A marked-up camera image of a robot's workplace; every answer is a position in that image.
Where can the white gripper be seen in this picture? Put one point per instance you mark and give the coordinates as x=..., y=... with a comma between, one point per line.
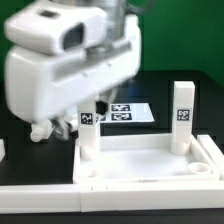
x=40, y=87

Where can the white desk top tray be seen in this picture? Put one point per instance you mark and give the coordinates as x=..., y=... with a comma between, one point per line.
x=144, y=158

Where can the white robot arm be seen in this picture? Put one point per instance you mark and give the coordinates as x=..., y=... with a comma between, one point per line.
x=66, y=52

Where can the white marker paper sheet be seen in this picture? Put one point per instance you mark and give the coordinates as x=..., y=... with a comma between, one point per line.
x=128, y=113

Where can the white block left edge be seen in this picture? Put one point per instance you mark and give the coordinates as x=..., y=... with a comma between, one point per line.
x=2, y=149

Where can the white front guide rail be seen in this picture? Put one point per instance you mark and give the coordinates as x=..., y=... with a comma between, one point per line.
x=142, y=196

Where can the white guide rail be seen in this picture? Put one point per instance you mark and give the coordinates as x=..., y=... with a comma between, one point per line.
x=213, y=152
x=142, y=196

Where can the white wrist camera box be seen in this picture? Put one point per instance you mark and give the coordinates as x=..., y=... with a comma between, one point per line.
x=52, y=28

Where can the white right guide rail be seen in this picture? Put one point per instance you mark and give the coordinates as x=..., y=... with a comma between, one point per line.
x=213, y=152

